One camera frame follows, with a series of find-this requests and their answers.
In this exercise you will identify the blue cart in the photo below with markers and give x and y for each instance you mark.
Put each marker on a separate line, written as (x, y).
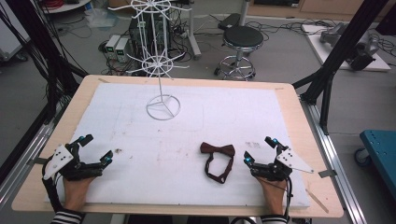
(379, 155)

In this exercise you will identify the thin wooden stick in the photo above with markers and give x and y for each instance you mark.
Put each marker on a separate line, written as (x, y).
(317, 200)

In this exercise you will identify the black flat box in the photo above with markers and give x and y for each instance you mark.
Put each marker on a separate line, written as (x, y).
(229, 21)

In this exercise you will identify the aluminium rail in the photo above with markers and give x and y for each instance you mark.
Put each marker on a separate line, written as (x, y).
(28, 155)
(333, 155)

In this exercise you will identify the dark red bow tie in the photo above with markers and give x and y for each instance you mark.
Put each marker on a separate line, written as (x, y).
(218, 150)

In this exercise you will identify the white foam mat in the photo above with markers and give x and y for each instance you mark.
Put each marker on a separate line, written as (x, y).
(174, 174)

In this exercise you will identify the grey machine on board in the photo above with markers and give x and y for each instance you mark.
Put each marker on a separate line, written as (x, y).
(358, 46)

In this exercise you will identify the person's left hand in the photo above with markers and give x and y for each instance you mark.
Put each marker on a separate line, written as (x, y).
(76, 191)

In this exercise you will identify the grey power supply unit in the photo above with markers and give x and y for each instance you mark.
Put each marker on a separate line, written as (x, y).
(122, 49)
(110, 46)

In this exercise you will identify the black computer tower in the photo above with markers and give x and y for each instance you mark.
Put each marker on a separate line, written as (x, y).
(146, 31)

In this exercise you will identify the white floor board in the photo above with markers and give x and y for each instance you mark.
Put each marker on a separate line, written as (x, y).
(373, 63)

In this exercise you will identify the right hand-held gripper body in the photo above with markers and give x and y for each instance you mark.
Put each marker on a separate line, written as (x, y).
(292, 160)

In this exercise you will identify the grey tape strip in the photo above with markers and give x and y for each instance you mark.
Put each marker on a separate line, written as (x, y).
(38, 160)
(327, 173)

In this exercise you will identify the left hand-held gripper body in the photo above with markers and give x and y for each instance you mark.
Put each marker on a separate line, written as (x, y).
(59, 158)

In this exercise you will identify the black round stool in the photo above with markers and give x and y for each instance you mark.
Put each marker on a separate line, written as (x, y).
(243, 36)

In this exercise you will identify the person's right hand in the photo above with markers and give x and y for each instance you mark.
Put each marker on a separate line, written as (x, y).
(274, 193)

